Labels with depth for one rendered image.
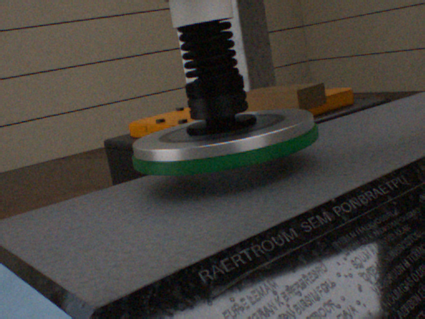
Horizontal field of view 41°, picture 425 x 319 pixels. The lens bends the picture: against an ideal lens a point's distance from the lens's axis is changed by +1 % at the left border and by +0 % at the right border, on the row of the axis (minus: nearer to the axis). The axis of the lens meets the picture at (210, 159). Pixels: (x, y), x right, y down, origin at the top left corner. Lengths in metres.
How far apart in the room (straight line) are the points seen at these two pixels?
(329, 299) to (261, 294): 0.06
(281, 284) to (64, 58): 6.38
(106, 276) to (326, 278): 0.17
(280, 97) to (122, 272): 0.92
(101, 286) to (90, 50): 6.47
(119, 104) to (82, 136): 0.60
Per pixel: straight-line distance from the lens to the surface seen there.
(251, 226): 0.47
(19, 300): 0.49
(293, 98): 1.27
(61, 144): 6.73
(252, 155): 0.56
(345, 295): 0.46
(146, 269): 0.43
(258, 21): 1.57
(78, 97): 6.77
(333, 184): 0.56
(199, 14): 0.62
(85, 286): 0.43
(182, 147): 0.57
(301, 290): 0.45
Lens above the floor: 0.96
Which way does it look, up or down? 11 degrees down
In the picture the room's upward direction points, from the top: 10 degrees counter-clockwise
